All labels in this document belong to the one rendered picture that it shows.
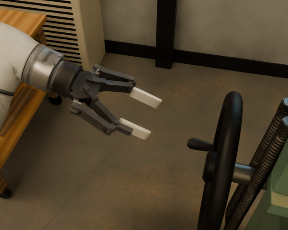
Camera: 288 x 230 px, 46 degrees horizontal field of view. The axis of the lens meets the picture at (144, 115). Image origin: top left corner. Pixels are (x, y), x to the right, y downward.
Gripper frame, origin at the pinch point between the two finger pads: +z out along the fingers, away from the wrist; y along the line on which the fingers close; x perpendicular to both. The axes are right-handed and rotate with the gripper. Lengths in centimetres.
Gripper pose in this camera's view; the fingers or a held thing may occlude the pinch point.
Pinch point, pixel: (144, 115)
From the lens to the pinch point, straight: 74.5
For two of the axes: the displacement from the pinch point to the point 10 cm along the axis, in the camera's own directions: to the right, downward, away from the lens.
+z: 9.0, 4.2, 1.0
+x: -3.4, 5.4, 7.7
